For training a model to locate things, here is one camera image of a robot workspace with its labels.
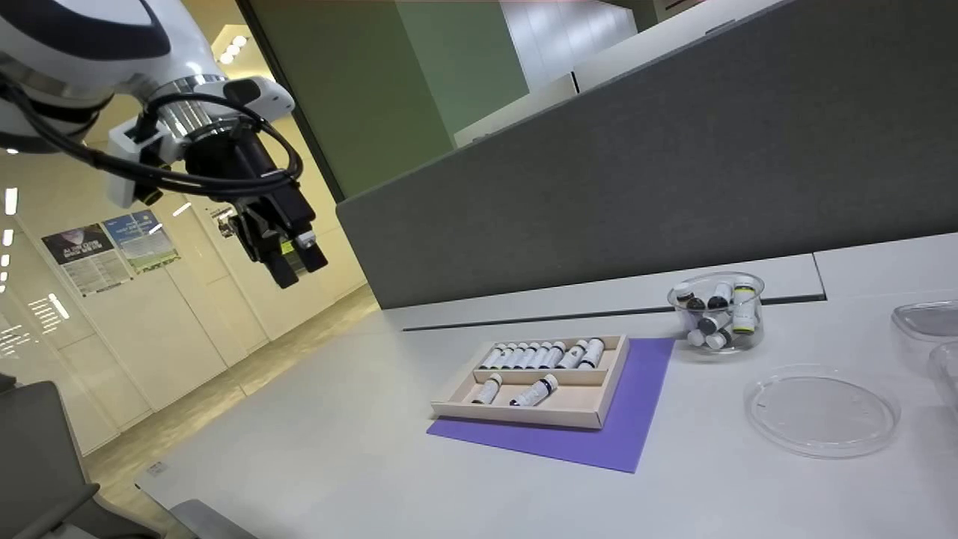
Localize green pillar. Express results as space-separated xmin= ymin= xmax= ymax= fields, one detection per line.
xmin=236 ymin=0 xmax=534 ymax=204

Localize dark grey chair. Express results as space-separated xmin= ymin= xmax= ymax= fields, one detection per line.
xmin=0 ymin=370 xmax=154 ymax=539

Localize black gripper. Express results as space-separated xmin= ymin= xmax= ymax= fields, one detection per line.
xmin=186 ymin=124 xmax=332 ymax=292

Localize bottle with yellow label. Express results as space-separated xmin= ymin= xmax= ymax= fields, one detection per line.
xmin=732 ymin=282 xmax=762 ymax=334

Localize small white bottle dark cap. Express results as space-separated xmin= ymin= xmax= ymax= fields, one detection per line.
xmin=509 ymin=370 xmax=564 ymax=409

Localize grey partition panel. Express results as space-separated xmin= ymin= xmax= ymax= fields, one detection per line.
xmin=335 ymin=0 xmax=958 ymax=310

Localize small glass bowl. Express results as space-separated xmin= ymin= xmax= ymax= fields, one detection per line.
xmin=665 ymin=270 xmax=769 ymax=358

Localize clear glass container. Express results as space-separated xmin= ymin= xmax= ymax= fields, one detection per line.
xmin=891 ymin=300 xmax=958 ymax=401

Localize blue green wall poster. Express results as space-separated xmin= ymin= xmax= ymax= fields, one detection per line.
xmin=102 ymin=205 xmax=183 ymax=277

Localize wooden segmented tray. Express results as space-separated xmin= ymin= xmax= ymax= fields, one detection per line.
xmin=430 ymin=331 xmax=633 ymax=433

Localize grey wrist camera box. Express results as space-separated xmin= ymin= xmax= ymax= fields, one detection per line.
xmin=99 ymin=121 xmax=169 ymax=208

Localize clear round plastic lid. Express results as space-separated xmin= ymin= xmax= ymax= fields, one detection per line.
xmin=744 ymin=367 xmax=904 ymax=461

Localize purple mat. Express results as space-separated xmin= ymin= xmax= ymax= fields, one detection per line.
xmin=427 ymin=334 xmax=677 ymax=476

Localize dark photo wall poster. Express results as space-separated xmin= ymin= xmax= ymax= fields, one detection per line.
xmin=40 ymin=222 xmax=136 ymax=300

